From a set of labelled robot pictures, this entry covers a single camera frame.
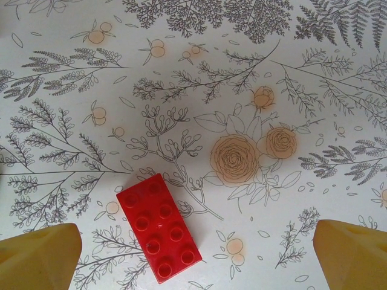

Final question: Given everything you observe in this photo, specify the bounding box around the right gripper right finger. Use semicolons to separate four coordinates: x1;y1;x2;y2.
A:
313;219;387;290

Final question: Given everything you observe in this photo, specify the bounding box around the white floral tablecloth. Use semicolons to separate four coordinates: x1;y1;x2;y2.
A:
0;0;387;290

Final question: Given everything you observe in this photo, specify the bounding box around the red long lego brick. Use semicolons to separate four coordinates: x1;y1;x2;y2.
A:
116;173;203;285

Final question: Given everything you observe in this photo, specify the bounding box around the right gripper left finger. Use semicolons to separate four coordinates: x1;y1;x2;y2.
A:
0;222;82;290

